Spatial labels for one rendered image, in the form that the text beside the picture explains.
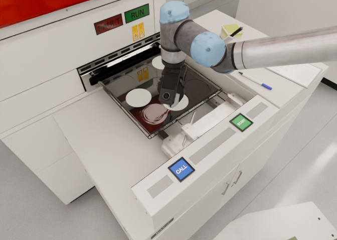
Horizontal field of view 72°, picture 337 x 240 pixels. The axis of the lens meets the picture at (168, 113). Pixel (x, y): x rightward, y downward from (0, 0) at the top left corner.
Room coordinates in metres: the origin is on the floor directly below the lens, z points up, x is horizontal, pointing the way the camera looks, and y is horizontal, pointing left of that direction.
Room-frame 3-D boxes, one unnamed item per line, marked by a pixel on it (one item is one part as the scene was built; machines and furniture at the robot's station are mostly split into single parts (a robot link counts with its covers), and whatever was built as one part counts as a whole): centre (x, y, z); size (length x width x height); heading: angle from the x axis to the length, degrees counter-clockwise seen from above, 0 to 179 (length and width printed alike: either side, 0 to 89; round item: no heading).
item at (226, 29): (0.92, -0.27, 1.00); 0.07 x 0.07 x 0.07; 13
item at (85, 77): (0.86, 0.19, 0.89); 0.44 x 0.02 x 0.10; 129
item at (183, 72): (0.58, -0.02, 1.08); 0.09 x 0.08 x 0.12; 164
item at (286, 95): (0.87, -0.32, 0.89); 0.62 x 0.35 x 0.14; 39
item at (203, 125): (0.51, -0.14, 0.87); 0.36 x 0.08 x 0.03; 129
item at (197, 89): (0.70, 0.04, 0.90); 0.34 x 0.34 x 0.01; 39
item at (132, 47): (0.86, 0.19, 0.96); 0.44 x 0.01 x 0.02; 129
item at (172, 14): (0.57, -0.02, 1.24); 0.09 x 0.08 x 0.11; 38
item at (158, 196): (0.38, -0.14, 0.89); 0.55 x 0.09 x 0.14; 129
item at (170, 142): (0.41, -0.02, 0.89); 0.08 x 0.03 x 0.03; 39
